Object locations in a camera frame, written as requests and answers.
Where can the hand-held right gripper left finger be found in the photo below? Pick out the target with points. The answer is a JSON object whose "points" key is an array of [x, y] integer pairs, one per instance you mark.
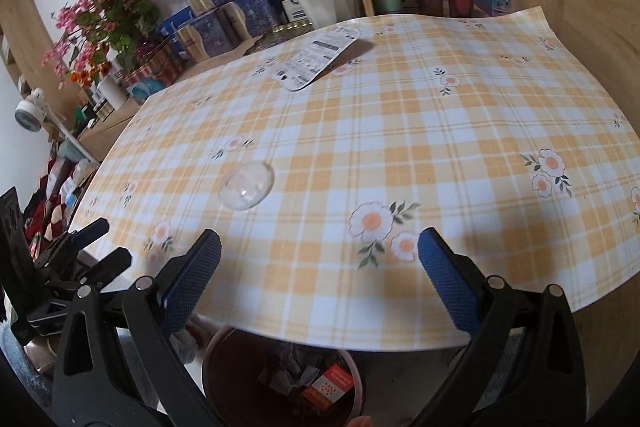
{"points": [[192, 279]]}

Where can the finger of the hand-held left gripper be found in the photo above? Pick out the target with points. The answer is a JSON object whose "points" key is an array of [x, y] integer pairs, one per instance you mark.
{"points": [[75, 242], [107, 267]]}

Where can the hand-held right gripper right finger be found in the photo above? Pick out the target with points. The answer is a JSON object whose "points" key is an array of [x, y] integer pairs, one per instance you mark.
{"points": [[447, 284]]}

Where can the brown waste bin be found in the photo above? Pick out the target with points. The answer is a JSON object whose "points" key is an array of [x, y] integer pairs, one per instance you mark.
{"points": [[225, 382]]}

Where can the grey plastic bag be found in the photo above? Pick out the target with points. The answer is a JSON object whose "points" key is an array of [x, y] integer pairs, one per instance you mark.
{"points": [[285, 372]]}

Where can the red white cardboard box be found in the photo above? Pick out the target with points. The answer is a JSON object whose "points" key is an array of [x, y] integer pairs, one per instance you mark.
{"points": [[330, 387]]}

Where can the red white checked cloth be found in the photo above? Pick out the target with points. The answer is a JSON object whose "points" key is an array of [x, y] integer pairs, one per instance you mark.
{"points": [[55, 207]]}

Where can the wooden sideboard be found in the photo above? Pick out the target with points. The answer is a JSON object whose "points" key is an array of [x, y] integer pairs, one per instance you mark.
{"points": [[115, 122]]}

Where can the row of small bottles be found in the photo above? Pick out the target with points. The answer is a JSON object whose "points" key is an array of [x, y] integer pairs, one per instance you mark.
{"points": [[97, 109]]}

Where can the white clip fan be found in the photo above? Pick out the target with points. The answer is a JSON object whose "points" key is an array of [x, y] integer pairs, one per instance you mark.
{"points": [[27, 114]]}

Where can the white ribbed vase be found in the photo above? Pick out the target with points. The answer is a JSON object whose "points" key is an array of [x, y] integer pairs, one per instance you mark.
{"points": [[112, 92]]}

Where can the yellow plaid floral tablecloth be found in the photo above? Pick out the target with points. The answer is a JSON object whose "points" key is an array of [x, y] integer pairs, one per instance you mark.
{"points": [[375, 142]]}

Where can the orange artificial flowers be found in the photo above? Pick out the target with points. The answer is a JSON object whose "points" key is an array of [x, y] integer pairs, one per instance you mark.
{"points": [[87, 77]]}

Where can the scalloped tin planter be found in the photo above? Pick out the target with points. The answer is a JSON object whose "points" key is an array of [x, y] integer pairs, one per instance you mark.
{"points": [[152, 79]]}

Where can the purple artificial flowers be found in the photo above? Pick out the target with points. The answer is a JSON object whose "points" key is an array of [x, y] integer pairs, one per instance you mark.
{"points": [[147, 49]]}

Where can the wide blue white box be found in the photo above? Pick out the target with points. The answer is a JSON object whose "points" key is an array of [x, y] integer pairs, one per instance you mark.
{"points": [[172, 24]]}

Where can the white printed paper sheet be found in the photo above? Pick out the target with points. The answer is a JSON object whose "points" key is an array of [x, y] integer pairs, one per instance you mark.
{"points": [[315, 57]]}

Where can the gold ornate tray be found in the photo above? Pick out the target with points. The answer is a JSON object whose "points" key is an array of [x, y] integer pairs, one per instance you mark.
{"points": [[280, 37]]}

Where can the brown cup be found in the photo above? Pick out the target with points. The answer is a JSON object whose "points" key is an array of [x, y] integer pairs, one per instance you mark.
{"points": [[431, 2]]}

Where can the tall blue white box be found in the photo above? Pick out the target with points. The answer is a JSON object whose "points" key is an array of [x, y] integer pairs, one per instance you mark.
{"points": [[294, 9]]}

